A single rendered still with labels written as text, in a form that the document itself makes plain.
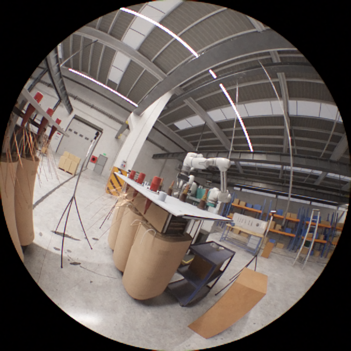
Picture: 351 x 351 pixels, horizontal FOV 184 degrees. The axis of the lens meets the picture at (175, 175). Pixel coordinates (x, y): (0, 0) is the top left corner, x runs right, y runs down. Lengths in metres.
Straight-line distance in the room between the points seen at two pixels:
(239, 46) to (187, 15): 6.29
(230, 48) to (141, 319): 4.75
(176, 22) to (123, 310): 10.79
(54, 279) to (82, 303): 0.40
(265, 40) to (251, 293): 3.92
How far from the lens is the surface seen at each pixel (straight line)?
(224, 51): 3.39
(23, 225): 1.56
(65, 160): 7.09
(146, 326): 1.53
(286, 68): 5.91
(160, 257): 0.90
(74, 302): 1.54
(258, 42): 3.38
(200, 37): 8.89
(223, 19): 8.72
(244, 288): 1.05
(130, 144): 6.27
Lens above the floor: 1.43
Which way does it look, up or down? 8 degrees up
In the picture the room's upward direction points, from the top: 21 degrees clockwise
